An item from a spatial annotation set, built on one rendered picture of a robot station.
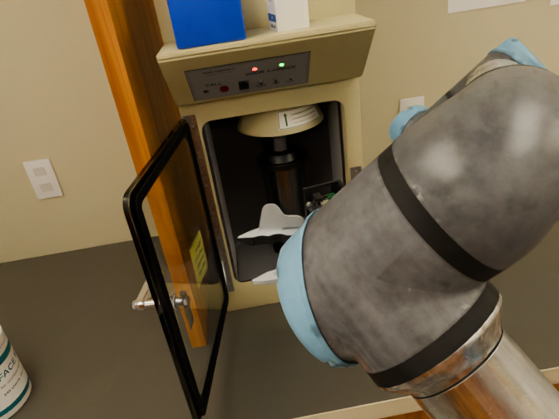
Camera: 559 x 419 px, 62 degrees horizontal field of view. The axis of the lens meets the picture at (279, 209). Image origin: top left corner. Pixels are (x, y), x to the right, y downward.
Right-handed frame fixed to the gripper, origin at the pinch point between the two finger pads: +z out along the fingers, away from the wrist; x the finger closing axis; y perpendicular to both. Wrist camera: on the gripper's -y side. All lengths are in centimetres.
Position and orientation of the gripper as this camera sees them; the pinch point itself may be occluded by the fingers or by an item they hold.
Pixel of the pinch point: (253, 261)
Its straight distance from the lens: 61.7
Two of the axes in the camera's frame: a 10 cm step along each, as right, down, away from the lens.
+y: -1.0, -8.0, -6.0
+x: 2.7, 5.5, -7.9
